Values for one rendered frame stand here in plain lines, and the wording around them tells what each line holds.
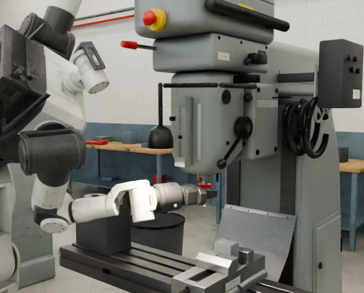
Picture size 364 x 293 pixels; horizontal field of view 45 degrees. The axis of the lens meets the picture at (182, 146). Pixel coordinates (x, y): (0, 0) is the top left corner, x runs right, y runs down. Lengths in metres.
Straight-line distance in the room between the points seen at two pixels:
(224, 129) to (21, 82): 0.59
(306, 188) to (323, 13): 4.30
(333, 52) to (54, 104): 0.84
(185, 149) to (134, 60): 6.31
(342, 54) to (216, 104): 0.41
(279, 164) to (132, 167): 6.08
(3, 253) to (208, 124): 0.77
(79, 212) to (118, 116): 6.54
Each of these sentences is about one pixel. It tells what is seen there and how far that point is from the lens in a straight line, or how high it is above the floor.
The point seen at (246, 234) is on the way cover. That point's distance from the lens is 1.76.
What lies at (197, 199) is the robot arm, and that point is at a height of 1.23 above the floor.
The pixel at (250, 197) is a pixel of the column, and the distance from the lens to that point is 1.78.
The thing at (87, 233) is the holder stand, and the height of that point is 1.01.
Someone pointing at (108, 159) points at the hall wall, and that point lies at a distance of 8.09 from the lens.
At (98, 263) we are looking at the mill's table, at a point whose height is 0.94.
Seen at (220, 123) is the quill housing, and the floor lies 1.47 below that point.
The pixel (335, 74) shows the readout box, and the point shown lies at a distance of 1.42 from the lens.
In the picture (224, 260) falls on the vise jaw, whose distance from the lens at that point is 1.36.
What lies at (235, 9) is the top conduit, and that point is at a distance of 1.27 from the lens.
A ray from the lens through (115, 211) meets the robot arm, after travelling 1.32.
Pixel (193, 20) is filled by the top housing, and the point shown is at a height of 1.75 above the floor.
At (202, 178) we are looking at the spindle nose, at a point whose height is 1.29.
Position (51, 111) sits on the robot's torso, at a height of 1.51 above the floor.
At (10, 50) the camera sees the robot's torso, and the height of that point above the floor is 1.67.
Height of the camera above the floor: 1.53
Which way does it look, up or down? 5 degrees down
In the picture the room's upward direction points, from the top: straight up
